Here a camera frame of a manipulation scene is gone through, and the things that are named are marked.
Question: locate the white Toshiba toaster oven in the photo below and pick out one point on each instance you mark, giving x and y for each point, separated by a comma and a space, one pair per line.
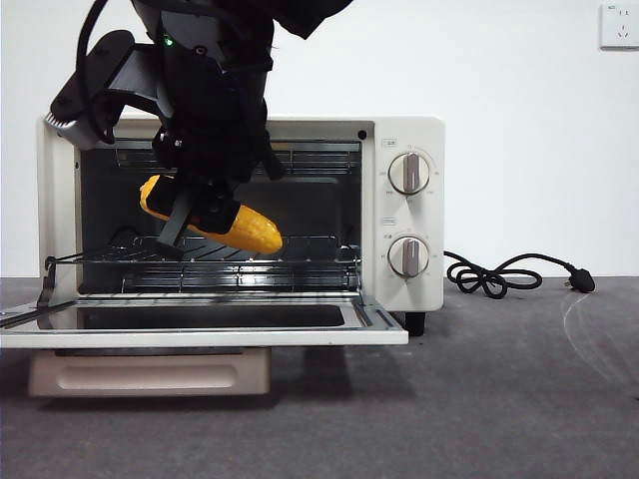
409, 130

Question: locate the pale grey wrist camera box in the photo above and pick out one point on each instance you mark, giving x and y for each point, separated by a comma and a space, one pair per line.
75, 132

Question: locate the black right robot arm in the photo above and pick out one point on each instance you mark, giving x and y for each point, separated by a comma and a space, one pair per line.
224, 100

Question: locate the oven timer knob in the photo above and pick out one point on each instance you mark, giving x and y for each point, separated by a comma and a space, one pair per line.
409, 257

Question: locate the oven temperature knob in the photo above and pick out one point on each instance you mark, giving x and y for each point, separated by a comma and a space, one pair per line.
409, 173

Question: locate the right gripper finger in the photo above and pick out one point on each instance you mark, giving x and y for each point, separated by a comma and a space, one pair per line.
214, 209
176, 224

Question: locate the white wall socket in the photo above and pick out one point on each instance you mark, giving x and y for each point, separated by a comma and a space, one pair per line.
619, 27

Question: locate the yellow corn cob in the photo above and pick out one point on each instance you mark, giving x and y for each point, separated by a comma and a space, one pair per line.
254, 232

